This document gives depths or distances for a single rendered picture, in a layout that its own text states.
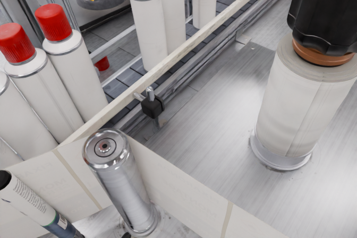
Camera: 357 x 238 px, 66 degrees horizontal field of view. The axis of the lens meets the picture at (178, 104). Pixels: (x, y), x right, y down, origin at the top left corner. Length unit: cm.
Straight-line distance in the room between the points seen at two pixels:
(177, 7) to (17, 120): 31
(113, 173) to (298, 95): 20
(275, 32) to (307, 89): 46
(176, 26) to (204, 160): 25
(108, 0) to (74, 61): 45
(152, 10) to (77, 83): 16
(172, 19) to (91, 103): 21
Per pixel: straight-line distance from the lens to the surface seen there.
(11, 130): 40
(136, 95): 47
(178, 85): 56
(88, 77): 42
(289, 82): 31
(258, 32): 74
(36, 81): 38
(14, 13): 51
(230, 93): 51
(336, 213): 43
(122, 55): 68
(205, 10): 62
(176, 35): 54
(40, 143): 44
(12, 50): 36
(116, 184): 25
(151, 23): 47
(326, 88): 30
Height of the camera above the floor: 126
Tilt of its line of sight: 50 degrees down
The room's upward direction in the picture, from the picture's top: 5 degrees counter-clockwise
